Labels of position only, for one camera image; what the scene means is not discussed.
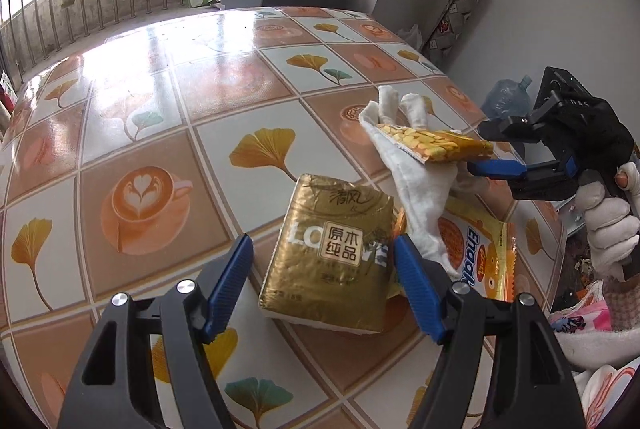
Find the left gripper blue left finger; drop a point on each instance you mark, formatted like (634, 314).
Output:
(222, 281)

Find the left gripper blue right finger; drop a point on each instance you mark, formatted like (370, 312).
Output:
(425, 283)

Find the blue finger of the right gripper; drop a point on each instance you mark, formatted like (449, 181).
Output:
(497, 169)

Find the yellow corn snack packet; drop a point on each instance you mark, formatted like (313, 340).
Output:
(442, 146)

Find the right hand white glove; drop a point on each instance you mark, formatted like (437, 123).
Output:
(612, 228)

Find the large blue water jug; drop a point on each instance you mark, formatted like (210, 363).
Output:
(508, 98)

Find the white cloth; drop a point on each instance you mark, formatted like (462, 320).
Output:
(423, 189)

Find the orange biscuit packet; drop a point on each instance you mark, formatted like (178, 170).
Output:
(479, 248)

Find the gold tissue pack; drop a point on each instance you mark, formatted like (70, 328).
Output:
(331, 266)

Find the rolled patterned mat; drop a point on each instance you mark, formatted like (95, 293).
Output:
(448, 29)

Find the patterned tablecloth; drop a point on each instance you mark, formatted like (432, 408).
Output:
(130, 165)

